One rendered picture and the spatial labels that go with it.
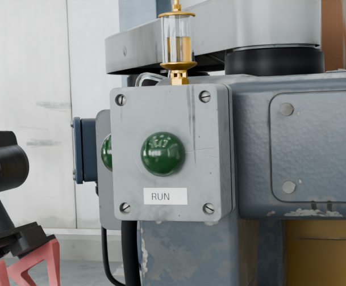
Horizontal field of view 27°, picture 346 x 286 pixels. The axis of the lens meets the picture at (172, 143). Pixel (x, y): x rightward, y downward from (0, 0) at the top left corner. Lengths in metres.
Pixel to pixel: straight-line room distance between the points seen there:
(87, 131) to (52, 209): 5.45
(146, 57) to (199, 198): 0.41
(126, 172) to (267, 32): 0.21
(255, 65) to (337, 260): 0.28
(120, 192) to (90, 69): 5.71
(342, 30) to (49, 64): 5.45
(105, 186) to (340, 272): 0.34
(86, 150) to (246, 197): 0.49
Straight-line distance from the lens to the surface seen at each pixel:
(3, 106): 6.56
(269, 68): 0.61
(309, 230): 0.75
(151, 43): 0.83
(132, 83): 1.00
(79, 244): 6.31
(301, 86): 0.50
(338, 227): 0.75
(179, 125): 0.47
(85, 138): 0.97
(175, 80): 0.55
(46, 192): 6.42
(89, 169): 0.98
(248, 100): 0.51
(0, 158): 0.82
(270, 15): 0.62
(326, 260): 0.81
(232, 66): 0.64
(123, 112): 0.48
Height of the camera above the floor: 1.32
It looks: 3 degrees down
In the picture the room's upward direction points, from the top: 2 degrees counter-clockwise
